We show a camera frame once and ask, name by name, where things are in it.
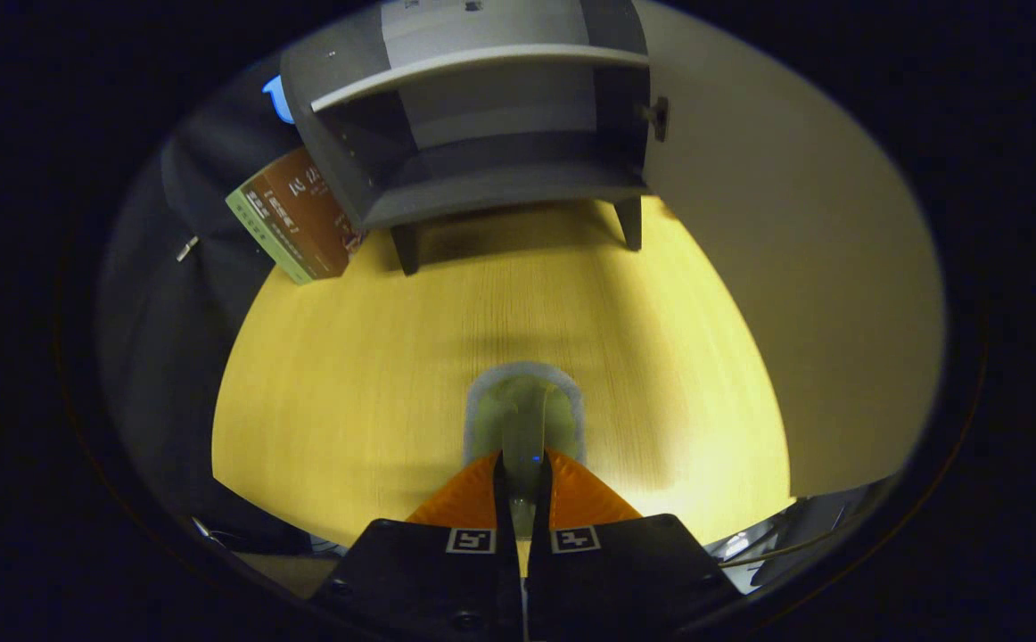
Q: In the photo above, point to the white cloth clip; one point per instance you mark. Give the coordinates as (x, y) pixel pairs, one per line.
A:
(186, 248)

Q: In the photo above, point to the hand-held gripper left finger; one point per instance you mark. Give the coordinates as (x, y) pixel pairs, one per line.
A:
(506, 580)

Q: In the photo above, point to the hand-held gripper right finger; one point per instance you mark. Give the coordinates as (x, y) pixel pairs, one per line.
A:
(540, 588)

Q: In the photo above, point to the grey cabinet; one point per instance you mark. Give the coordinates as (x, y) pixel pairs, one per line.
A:
(482, 187)

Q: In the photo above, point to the black backdrop cloth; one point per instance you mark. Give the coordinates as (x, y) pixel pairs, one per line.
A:
(152, 312)

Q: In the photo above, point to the metal door hinge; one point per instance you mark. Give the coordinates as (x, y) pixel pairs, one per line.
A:
(656, 116)

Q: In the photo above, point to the pale green book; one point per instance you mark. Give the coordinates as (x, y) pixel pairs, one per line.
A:
(272, 235)

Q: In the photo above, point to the brown book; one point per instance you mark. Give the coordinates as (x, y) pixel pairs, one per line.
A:
(300, 218)

